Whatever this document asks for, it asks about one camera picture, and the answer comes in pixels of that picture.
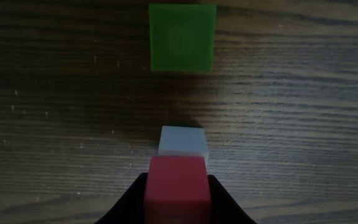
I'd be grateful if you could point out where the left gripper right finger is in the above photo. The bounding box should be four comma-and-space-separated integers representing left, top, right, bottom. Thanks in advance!
208, 174, 258, 224

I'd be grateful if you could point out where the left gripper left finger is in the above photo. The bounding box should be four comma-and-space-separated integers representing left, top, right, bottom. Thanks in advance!
94, 172, 149, 224

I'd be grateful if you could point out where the pink cube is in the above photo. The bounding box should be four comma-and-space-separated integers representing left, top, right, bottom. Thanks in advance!
143, 155, 213, 224

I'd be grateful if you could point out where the white cube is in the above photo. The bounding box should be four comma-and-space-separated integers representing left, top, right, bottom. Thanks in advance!
157, 125, 210, 166

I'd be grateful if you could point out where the green cube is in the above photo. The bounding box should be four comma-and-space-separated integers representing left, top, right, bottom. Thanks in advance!
148, 3, 218, 74

